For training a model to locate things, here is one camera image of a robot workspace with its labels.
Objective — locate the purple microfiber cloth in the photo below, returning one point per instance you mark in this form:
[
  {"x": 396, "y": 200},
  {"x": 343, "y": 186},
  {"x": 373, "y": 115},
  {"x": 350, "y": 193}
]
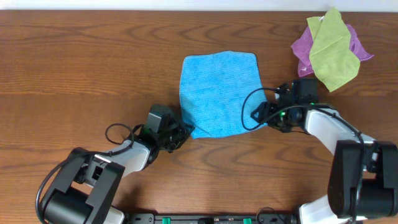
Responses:
[{"x": 302, "y": 46}]

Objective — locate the green microfiber cloth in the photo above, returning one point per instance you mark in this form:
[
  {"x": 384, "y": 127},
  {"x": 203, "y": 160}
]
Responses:
[{"x": 331, "y": 59}]

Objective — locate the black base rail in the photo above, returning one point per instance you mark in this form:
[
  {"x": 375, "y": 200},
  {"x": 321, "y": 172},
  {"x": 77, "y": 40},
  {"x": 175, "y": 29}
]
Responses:
[{"x": 262, "y": 218}]

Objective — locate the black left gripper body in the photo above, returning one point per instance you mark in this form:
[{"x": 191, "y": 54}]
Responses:
[{"x": 179, "y": 134}]

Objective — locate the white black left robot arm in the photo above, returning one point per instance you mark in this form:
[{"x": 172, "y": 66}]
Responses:
[{"x": 82, "y": 187}]

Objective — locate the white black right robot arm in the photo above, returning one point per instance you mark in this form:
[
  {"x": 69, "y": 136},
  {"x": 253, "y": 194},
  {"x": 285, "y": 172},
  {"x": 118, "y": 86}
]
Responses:
[{"x": 363, "y": 177}]

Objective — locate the blue microfiber cloth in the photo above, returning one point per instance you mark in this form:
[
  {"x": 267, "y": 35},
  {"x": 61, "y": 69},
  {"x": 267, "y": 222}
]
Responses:
[{"x": 218, "y": 92}]

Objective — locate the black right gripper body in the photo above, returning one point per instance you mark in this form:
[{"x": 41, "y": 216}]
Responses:
[{"x": 282, "y": 122}]

